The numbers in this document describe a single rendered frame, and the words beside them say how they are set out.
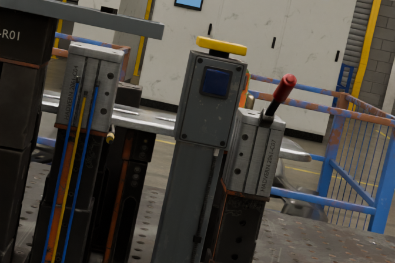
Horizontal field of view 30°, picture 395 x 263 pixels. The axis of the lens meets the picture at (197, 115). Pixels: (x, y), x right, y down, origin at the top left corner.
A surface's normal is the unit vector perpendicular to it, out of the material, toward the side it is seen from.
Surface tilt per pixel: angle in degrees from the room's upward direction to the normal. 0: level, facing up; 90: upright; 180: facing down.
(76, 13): 90
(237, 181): 90
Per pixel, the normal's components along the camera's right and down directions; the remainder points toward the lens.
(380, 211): 0.01, 0.13
